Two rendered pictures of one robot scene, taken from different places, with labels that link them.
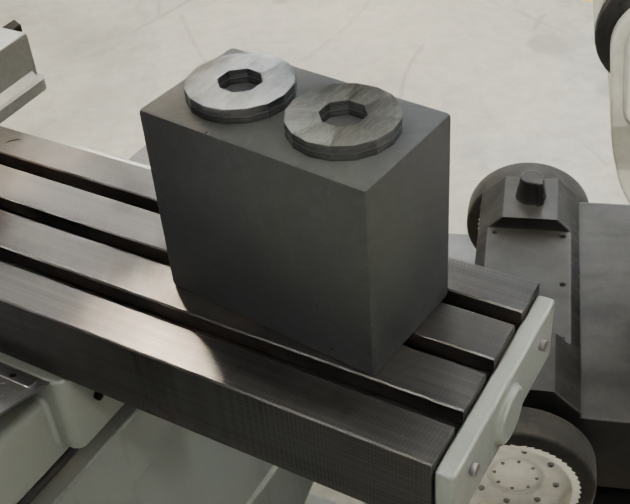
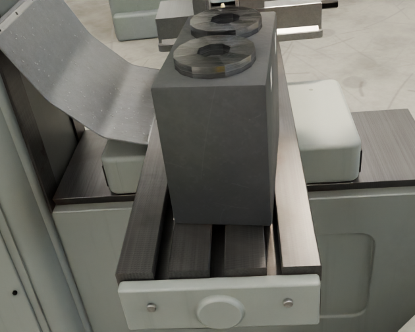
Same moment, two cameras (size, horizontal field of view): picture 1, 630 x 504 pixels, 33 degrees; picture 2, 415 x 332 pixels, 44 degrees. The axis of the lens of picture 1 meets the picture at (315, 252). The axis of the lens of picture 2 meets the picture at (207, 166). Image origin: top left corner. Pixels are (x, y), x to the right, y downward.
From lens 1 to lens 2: 0.68 m
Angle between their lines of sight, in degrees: 50
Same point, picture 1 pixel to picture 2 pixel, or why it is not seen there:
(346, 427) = (130, 228)
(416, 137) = (223, 83)
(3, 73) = (297, 18)
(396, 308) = (197, 193)
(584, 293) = not seen: outside the picture
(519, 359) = (242, 286)
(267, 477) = (325, 316)
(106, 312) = not seen: hidden behind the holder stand
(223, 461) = not seen: hidden behind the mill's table
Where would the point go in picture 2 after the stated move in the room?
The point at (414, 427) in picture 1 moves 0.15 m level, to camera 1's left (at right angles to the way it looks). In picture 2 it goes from (142, 255) to (97, 192)
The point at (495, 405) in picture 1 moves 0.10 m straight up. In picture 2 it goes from (191, 289) to (179, 219)
